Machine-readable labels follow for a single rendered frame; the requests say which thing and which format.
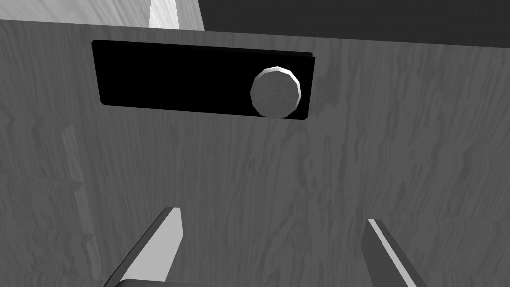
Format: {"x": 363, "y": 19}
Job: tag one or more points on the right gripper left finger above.
{"x": 153, "y": 250}

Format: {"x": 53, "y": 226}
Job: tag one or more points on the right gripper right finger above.
{"x": 385, "y": 255}

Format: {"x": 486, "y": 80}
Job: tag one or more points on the grey wooden door leaf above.
{"x": 255, "y": 179}

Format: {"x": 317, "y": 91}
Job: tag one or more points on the black door lock plate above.
{"x": 175, "y": 77}

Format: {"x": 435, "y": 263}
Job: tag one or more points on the grey round door knob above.
{"x": 275, "y": 92}

